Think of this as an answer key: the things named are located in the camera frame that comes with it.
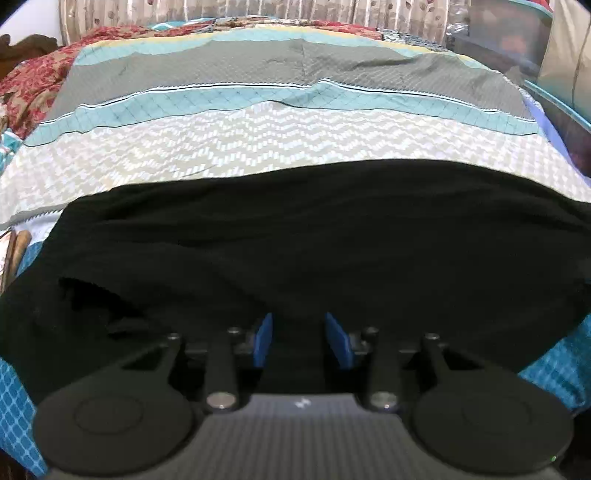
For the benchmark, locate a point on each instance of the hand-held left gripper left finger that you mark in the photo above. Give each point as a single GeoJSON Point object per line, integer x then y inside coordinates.
{"type": "Point", "coordinates": [263, 342]}

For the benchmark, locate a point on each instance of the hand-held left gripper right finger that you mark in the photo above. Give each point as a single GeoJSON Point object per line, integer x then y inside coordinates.
{"type": "Point", "coordinates": [336, 342]}

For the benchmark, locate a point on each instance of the black pants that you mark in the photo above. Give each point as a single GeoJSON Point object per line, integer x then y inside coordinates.
{"type": "Point", "coordinates": [295, 258]}

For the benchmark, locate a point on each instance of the striped patterned bedsheet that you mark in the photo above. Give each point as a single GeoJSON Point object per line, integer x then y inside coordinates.
{"type": "Point", "coordinates": [277, 115]}

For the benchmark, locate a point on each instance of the wooden board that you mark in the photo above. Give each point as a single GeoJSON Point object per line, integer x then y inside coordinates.
{"type": "Point", "coordinates": [11, 251]}

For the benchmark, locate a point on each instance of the teal white patterned quilt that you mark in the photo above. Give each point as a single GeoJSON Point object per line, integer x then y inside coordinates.
{"type": "Point", "coordinates": [7, 150]}

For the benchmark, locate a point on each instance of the leaf print curtain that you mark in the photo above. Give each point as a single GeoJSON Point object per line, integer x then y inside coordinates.
{"type": "Point", "coordinates": [258, 10]}

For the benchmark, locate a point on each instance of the clear plastic storage box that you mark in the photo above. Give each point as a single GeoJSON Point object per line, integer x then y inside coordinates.
{"type": "Point", "coordinates": [508, 41]}

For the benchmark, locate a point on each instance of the red floral blanket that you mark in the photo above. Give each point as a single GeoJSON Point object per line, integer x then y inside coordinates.
{"type": "Point", "coordinates": [32, 78]}

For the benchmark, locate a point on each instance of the dark wooden headboard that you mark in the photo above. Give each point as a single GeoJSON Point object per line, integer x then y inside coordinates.
{"type": "Point", "coordinates": [27, 48]}

